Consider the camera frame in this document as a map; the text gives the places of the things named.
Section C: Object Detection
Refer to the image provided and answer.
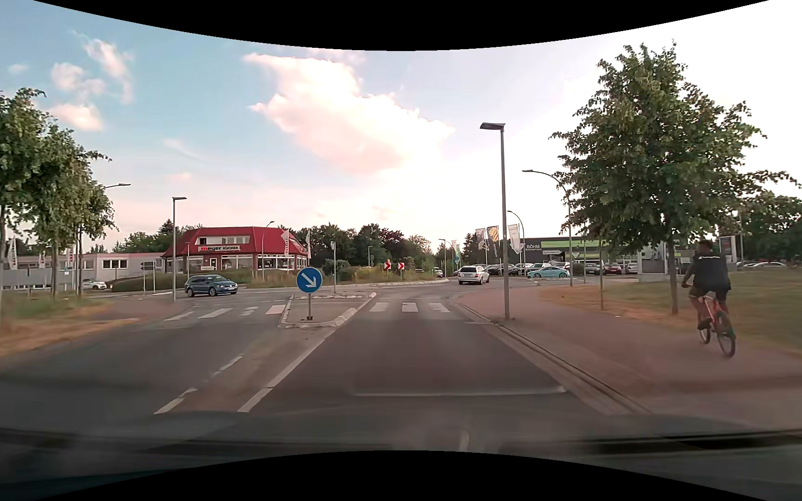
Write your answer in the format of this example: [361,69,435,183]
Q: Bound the roundabout grass island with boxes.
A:
[248,267,444,289]

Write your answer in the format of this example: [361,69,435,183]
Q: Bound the row of flags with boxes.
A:
[474,223,524,274]

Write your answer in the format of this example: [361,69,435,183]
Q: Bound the round blue arrow sign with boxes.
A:
[296,266,324,321]

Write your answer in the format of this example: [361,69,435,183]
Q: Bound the grey asphalt road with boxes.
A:
[0,277,642,446]

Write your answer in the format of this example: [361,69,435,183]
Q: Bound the kerbed traffic island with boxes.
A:
[278,291,378,329]

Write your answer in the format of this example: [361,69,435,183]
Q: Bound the row of parked cars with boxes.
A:
[482,259,640,277]

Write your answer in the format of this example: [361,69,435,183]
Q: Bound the red roofed building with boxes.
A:
[162,225,309,274]

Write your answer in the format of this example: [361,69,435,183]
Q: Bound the grey flat roofed building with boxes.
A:
[521,236,694,275]

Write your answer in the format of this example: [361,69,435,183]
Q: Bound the car's own bonnet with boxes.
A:
[0,411,802,498]

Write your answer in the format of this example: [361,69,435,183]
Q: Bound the dark blue car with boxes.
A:
[184,274,239,298]

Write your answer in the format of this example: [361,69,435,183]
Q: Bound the reddish paved cycle path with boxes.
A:
[458,284,802,427]

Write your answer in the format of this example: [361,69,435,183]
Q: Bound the large leafy tree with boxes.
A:
[550,43,800,315]

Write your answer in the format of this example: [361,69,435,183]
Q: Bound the person on bicycle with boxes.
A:
[681,239,737,359]

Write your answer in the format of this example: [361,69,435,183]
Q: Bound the low pale building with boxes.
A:
[0,252,167,290]

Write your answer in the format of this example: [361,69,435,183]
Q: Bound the dry grass verge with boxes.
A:
[540,268,802,363]
[0,287,141,370]

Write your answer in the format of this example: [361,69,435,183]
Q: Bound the row of leafy trees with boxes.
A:
[0,87,118,331]

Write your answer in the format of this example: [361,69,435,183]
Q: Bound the dark trees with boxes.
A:
[735,175,802,264]

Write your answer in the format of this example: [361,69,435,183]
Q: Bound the tall grey lamp post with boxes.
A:
[479,122,511,321]

